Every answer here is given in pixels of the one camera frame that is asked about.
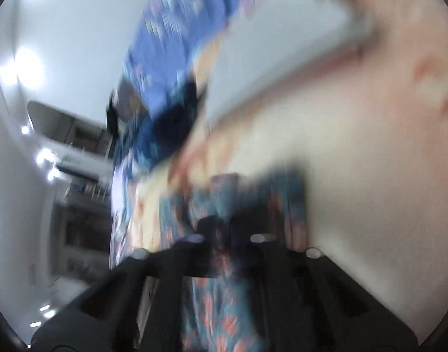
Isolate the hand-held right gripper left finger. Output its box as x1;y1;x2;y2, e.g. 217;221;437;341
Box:
29;214;219;352

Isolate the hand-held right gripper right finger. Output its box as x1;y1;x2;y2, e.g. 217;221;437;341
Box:
229;216;420;352

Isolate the teal floral garment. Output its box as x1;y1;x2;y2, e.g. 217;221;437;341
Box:
159;170;310;352

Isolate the dark shelf unit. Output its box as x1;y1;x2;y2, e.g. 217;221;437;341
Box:
26;100;115;288

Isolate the navy star print blanket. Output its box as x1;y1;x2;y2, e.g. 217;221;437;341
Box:
113;80;211;177

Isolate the cream bed sheet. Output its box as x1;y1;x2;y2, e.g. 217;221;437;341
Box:
130;0;448;342

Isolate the white cloth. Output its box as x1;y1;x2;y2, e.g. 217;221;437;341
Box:
205;0;374;128

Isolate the blue printed bed sheet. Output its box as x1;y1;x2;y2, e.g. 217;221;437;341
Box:
122;0;320;120

